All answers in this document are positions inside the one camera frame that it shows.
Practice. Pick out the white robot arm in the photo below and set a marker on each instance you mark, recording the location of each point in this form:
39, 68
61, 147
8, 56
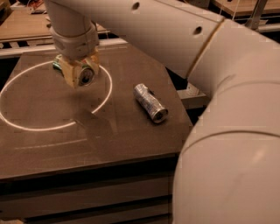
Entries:
228, 171

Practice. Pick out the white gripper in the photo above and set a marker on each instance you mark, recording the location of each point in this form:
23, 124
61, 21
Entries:
76, 45

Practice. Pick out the dark wooden table cabinet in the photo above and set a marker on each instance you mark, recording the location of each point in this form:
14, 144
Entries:
90, 155

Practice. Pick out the silver blue can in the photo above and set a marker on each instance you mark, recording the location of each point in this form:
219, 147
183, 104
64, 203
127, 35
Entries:
151, 104

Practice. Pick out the wooden workbench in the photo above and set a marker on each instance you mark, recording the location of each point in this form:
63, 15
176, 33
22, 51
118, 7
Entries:
21, 25

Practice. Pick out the green soda can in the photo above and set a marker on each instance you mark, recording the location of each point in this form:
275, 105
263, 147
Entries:
75, 73

